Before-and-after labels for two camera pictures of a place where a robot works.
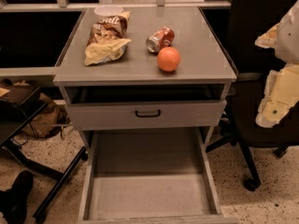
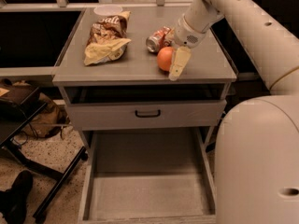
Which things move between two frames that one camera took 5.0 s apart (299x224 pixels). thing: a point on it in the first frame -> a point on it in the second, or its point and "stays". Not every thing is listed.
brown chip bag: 108,39 stays
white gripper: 289,39 -> 186,35
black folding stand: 19,105 stays
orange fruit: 168,59 stays
